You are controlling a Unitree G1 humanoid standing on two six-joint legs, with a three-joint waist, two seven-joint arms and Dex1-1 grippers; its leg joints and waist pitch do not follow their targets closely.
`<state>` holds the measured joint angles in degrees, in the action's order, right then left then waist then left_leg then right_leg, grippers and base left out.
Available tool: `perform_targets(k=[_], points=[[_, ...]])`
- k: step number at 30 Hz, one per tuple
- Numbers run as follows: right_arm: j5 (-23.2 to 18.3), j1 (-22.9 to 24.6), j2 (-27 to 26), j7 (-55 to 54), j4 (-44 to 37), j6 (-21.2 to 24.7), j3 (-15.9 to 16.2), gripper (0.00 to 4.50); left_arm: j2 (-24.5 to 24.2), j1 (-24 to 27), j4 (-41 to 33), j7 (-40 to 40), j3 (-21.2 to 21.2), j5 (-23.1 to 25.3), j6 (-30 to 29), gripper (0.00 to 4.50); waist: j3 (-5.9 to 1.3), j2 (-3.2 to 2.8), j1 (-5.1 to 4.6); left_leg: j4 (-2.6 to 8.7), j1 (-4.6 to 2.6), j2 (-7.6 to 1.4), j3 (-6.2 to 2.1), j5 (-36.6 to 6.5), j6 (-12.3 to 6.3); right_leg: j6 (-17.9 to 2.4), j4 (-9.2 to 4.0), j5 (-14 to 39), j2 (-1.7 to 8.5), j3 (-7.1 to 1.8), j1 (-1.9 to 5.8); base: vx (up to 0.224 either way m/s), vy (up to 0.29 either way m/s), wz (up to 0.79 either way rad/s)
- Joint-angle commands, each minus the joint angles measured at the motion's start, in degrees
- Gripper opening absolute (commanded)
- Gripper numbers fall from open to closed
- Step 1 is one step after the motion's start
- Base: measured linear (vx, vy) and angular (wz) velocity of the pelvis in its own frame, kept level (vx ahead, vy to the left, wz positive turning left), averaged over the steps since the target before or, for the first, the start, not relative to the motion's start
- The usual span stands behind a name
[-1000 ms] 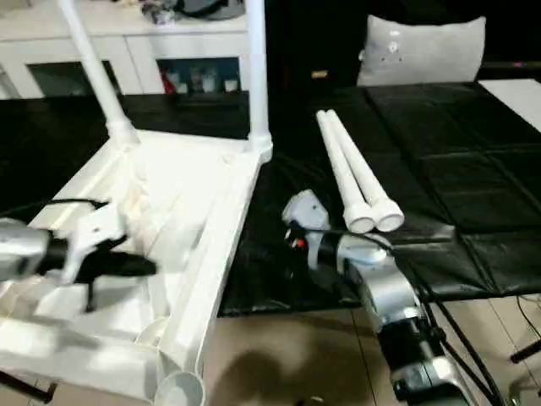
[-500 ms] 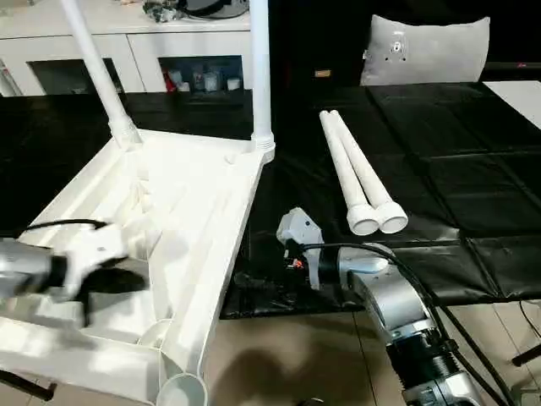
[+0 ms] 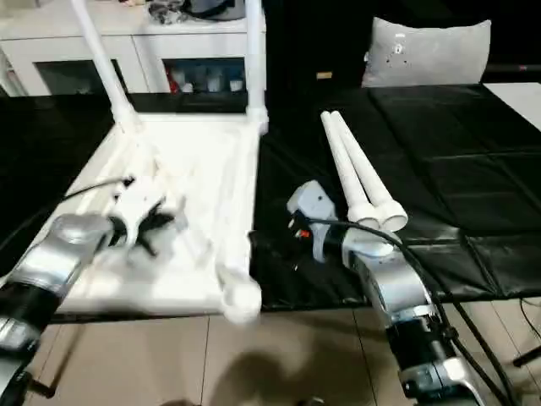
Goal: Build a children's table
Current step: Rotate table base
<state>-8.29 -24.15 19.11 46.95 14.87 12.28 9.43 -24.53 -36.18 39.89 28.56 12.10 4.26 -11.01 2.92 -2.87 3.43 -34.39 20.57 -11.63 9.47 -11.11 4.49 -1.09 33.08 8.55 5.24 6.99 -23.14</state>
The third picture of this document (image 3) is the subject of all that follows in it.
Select white plastic table top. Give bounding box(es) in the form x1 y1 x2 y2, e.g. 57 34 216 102
53 110 271 327

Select white plastic table leg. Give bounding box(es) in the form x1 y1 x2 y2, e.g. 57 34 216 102
331 111 410 233
243 0 271 134
68 0 144 133
320 111 382 232

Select black work mat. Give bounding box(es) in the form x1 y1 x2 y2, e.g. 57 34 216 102
0 83 541 316

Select white cabinet with glass doors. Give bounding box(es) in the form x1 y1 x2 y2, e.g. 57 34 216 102
0 0 268 99

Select black box with gold label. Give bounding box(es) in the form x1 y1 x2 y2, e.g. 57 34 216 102
265 0 376 91

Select black tangled item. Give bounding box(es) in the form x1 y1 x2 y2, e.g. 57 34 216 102
149 1 183 25

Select grey printed cushion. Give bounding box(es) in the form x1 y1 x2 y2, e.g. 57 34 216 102
361 16 494 89

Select black metal tube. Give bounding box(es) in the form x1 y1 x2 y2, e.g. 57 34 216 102
512 345 541 368

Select flat white board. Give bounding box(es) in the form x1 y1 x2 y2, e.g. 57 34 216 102
483 82 541 129

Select black rod red band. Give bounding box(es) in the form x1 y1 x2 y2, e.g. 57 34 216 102
485 63 541 74

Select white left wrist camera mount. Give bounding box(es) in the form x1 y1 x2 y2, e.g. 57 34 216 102
111 176 171 247

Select thin loose floor cables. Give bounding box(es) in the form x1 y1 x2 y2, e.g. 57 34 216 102
518 295 541 337

